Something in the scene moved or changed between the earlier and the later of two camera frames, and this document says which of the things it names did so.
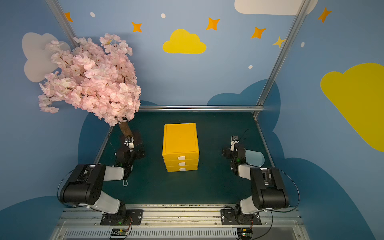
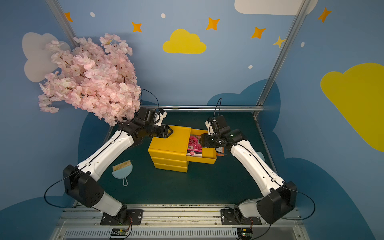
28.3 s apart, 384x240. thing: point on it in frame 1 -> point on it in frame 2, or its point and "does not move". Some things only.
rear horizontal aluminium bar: (204, 108) does not move
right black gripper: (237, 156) -> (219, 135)
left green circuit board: (119, 232) does not move
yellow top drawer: (178, 156) -> (209, 154)
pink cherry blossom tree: (99, 77) does not move
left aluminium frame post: (65, 25) does not move
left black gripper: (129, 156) -> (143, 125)
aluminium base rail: (83, 222) does not move
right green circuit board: (244, 233) does not move
